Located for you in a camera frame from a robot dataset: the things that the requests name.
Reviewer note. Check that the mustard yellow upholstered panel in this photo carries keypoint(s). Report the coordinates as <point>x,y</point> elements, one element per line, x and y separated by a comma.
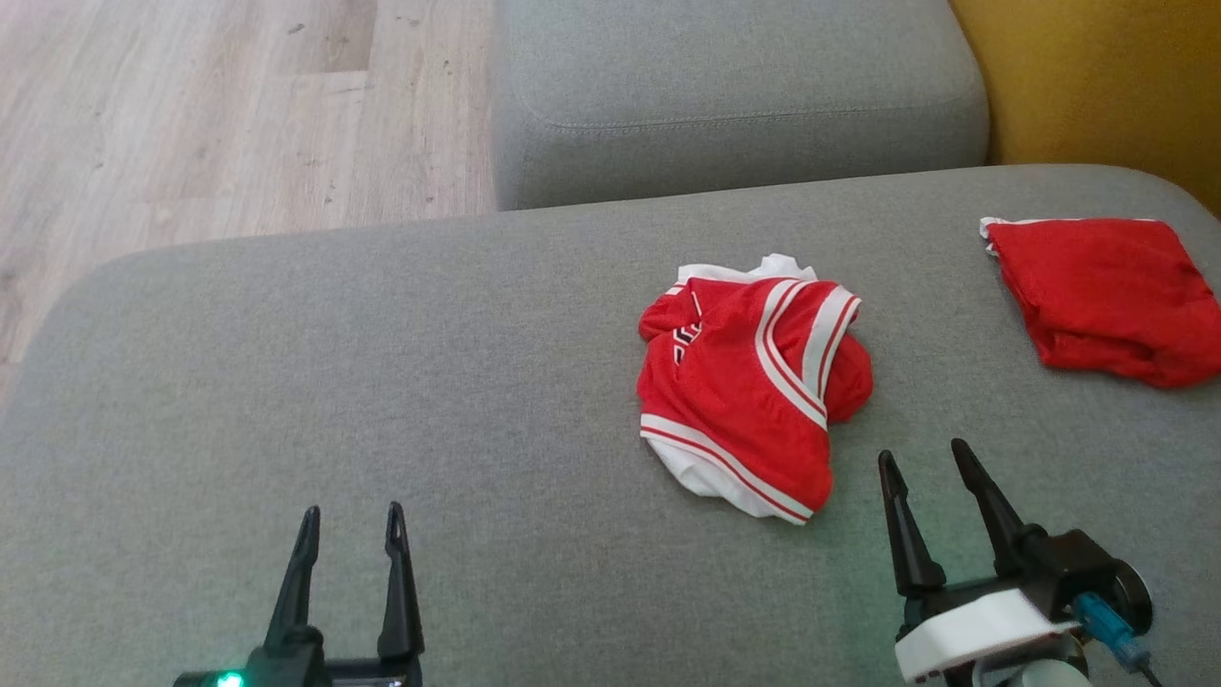
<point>1107,76</point>

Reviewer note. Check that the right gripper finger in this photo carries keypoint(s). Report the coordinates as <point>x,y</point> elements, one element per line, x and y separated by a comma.
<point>992,506</point>
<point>906,534</point>

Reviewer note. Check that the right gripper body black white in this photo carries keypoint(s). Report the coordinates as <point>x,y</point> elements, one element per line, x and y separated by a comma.
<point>1059,572</point>

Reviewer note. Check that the large grey sofa seat cushion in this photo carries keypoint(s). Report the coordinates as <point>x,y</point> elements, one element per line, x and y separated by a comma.
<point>382,401</point>

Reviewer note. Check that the small grey sofa cushion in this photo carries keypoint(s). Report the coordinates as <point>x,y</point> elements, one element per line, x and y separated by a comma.
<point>734,86</point>

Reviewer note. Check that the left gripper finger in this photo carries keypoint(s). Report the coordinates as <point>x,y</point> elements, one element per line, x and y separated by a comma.
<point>401,592</point>
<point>296,582</point>

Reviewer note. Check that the red shorts with white stripe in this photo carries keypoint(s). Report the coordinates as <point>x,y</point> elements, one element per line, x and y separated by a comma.
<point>1116,296</point>

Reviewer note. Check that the red basketball jersey number 23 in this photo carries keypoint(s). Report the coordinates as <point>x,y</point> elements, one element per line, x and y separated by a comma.
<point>744,401</point>

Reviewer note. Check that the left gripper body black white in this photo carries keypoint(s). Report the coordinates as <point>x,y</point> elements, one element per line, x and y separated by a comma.
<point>305,670</point>

